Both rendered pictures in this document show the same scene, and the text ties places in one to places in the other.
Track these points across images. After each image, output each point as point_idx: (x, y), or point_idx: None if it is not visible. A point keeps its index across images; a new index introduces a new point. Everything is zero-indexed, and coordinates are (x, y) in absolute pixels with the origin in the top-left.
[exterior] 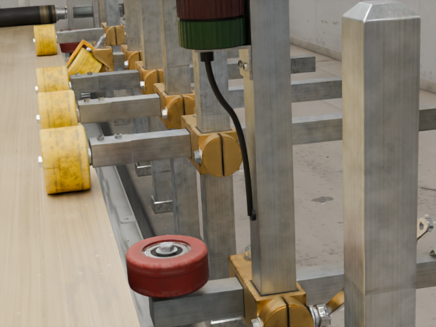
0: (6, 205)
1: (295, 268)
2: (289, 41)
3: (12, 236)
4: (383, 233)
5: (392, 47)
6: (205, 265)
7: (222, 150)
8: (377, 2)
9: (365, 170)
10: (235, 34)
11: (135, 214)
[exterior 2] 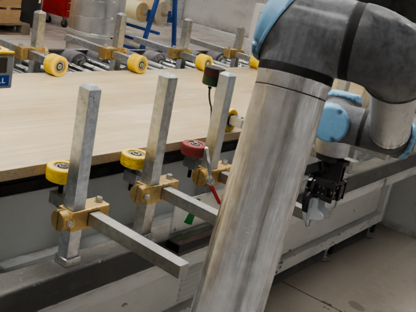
0: (200, 123)
1: (211, 163)
2: (226, 90)
3: (181, 127)
4: (153, 125)
5: (162, 82)
6: (198, 151)
7: None
8: (166, 72)
9: (153, 108)
10: (211, 82)
11: None
